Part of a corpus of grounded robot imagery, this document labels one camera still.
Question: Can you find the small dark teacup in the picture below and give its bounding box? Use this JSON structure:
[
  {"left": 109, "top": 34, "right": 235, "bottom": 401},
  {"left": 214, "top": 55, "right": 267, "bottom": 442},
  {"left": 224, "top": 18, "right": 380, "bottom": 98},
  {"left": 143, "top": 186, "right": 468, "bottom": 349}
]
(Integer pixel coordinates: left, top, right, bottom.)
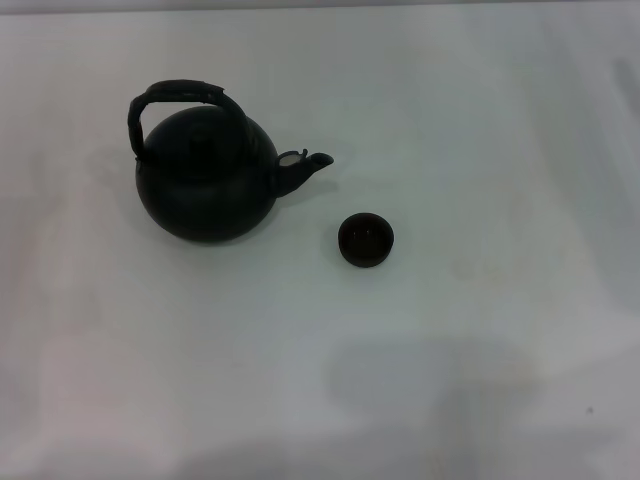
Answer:
[{"left": 337, "top": 211, "right": 396, "bottom": 270}]

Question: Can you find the black round teapot with handle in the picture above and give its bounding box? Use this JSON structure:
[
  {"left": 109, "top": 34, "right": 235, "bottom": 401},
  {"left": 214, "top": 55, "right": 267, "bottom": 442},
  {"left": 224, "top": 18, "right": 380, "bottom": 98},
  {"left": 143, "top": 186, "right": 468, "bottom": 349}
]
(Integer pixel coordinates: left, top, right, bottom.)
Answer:
[{"left": 126, "top": 77, "right": 336, "bottom": 246}]

